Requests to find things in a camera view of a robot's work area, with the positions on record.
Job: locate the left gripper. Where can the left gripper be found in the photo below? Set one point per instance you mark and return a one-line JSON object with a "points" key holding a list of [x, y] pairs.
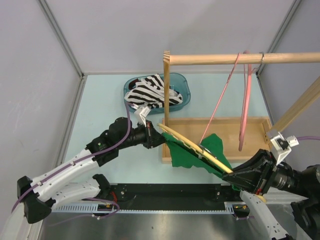
{"points": [[153, 137]]}

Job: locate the yellow hanger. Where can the yellow hanger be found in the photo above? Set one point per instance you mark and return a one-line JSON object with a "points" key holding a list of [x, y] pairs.
{"points": [[198, 148]]}

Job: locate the thick pink hanger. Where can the thick pink hanger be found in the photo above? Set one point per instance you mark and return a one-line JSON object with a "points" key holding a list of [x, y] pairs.
{"points": [[247, 72]]}

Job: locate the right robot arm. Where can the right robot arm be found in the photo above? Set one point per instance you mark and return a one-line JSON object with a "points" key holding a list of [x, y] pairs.
{"points": [[304, 183]]}

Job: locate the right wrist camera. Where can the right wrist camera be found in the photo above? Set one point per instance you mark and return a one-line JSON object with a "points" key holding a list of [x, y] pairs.
{"points": [[281, 147]]}

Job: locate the wooden clothes rack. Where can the wooden clothes rack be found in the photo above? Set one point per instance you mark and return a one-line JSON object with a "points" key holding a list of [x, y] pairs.
{"points": [[256, 127]]}

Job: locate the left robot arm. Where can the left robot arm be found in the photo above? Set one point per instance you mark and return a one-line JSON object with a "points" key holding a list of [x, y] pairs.
{"points": [[40, 195]]}

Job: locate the green tank top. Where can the green tank top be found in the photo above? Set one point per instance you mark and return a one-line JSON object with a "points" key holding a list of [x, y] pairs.
{"points": [[181, 156]]}

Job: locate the white cable duct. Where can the white cable duct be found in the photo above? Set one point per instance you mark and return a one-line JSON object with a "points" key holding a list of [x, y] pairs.
{"points": [[105, 208]]}

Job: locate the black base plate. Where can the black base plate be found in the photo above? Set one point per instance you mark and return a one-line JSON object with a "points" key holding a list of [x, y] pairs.
{"points": [[160, 196]]}

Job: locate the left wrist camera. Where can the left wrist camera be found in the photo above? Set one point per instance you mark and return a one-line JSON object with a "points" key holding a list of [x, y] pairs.
{"points": [[141, 114]]}

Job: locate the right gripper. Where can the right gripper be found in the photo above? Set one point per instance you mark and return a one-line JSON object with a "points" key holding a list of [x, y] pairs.
{"points": [[247, 175]]}

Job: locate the teal plastic basin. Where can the teal plastic basin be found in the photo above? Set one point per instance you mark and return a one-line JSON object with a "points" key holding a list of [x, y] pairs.
{"points": [[185, 82]]}

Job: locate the striped black white top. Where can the striped black white top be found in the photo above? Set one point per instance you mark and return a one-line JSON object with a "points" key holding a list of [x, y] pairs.
{"points": [[150, 95]]}

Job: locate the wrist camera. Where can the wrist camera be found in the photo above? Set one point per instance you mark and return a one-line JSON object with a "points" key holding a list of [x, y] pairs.
{"points": [[281, 147], [141, 114]]}

